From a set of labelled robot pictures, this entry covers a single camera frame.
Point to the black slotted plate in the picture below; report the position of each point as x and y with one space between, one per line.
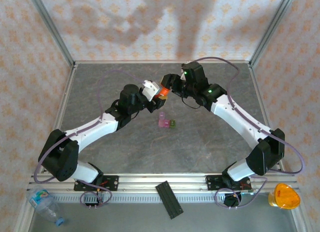
169 199

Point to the orange pill bottle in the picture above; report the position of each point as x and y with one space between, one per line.
165 91

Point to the clear plastic water bottle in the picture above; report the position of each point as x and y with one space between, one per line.
42 202

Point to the wide aluminium mounting rail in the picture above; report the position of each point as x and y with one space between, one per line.
150 180

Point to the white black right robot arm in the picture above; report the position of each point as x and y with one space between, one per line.
237 117

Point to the aluminium frame post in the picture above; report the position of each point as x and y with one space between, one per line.
52 27
272 27

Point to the orange translucent plastic cup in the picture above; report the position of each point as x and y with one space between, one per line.
285 195

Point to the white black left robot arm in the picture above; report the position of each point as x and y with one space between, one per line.
95 128

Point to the pink pill box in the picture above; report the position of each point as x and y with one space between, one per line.
163 121

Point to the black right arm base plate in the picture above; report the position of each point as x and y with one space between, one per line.
212 183

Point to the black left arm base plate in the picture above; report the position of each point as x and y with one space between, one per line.
112 183

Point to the green pill box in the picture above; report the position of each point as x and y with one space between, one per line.
173 124

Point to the aluminium table edge rail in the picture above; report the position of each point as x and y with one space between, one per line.
125 62
259 92
66 92

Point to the black controller box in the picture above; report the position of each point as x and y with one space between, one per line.
231 200
91 201

